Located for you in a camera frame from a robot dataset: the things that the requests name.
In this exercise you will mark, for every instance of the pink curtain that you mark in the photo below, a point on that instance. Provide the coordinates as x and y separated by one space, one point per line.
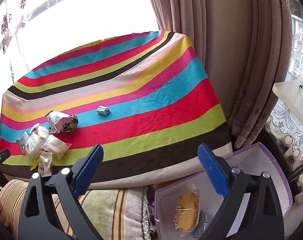
244 46

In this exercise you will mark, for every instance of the white side table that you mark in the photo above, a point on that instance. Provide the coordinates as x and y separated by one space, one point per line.
291 94

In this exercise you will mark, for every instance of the round bread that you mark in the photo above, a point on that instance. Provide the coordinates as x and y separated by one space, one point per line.
31 143

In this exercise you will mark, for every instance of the green yellow snack packet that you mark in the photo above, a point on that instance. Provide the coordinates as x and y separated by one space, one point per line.
71 126

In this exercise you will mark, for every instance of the yellow cake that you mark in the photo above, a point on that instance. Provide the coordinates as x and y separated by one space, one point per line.
187 210

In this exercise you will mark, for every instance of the floral lace sheer curtain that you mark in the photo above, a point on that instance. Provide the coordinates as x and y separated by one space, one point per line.
283 123

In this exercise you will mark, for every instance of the white pastry packet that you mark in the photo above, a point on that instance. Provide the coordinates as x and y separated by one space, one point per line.
56 146
45 163

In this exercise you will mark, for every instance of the white purple storage box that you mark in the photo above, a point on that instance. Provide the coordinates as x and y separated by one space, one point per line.
183 159

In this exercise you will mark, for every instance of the small blue white candy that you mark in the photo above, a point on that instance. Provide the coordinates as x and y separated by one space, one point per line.
103 110

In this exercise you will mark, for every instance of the striped plush cushion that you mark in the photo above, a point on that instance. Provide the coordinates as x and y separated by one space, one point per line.
115 213

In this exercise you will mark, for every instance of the blue white snack bag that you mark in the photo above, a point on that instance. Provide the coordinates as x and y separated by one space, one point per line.
203 223

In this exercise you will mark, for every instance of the person's left hand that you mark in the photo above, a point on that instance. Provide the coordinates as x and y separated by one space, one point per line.
3 217

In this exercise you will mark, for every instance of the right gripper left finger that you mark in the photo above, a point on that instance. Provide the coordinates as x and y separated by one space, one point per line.
38 217

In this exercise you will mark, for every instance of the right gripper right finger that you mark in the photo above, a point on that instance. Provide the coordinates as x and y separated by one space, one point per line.
263 217

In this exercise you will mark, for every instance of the pink snack bar wrapper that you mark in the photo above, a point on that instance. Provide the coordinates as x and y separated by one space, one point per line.
57 121

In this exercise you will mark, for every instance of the colourful striped tablecloth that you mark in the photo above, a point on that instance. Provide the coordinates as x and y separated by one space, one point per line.
155 87

